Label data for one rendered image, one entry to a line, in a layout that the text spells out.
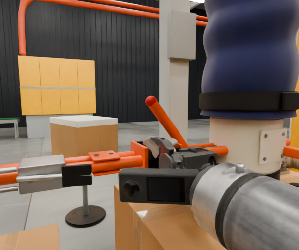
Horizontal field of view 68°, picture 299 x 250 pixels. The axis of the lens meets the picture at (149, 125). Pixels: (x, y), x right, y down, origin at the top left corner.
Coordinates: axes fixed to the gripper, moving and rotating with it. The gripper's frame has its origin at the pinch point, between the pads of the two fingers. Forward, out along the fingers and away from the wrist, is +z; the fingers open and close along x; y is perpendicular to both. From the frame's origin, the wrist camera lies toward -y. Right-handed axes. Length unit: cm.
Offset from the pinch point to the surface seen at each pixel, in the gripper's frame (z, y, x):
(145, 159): -4.0, -1.4, 0.9
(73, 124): 153, -1, -10
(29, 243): 67, -30, -54
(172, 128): -0.9, 6.2, 5.8
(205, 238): -11.5, 6.9, -12.8
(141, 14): 751, 303, 306
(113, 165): -3.0, -7.2, 0.3
